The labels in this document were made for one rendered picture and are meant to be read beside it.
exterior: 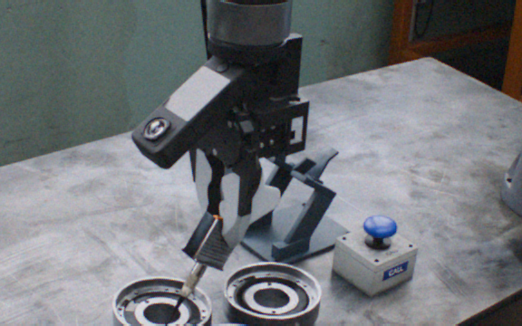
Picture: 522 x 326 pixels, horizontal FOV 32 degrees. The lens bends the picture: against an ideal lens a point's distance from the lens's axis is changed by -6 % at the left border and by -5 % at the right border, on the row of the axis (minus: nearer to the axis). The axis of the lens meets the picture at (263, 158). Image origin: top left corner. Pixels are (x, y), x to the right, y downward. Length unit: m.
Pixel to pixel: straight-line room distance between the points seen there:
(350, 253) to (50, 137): 1.77
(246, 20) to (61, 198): 0.51
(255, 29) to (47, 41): 1.85
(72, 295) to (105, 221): 0.17
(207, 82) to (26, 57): 1.81
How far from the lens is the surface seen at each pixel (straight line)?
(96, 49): 2.74
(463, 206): 1.31
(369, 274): 1.09
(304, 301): 1.04
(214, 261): 0.95
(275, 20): 0.83
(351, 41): 3.36
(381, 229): 1.09
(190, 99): 0.85
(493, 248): 1.23
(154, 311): 1.02
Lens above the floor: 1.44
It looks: 28 degrees down
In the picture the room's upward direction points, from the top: 4 degrees clockwise
